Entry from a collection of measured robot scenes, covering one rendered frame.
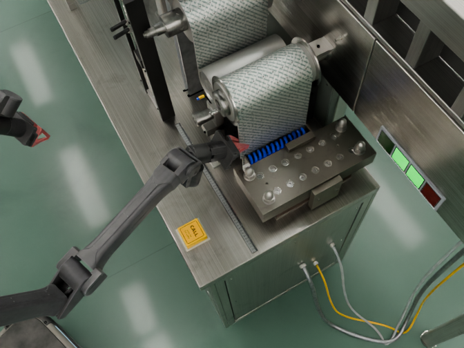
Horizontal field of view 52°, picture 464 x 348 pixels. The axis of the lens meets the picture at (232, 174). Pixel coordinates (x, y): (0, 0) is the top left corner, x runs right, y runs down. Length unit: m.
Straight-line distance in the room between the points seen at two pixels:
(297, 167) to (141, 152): 0.55
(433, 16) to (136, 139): 1.05
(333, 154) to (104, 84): 0.89
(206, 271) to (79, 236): 1.26
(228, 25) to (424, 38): 0.55
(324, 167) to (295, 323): 1.07
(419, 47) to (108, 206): 1.92
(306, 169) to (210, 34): 0.48
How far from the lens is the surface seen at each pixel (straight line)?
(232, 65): 1.40
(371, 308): 2.41
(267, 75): 1.28
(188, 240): 1.48
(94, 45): 2.02
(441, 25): 1.04
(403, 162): 1.33
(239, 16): 1.39
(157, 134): 1.70
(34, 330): 2.30
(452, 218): 1.30
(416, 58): 1.13
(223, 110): 1.28
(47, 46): 3.41
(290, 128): 1.49
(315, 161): 1.47
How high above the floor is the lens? 2.31
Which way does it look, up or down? 63 degrees down
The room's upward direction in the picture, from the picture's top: 7 degrees counter-clockwise
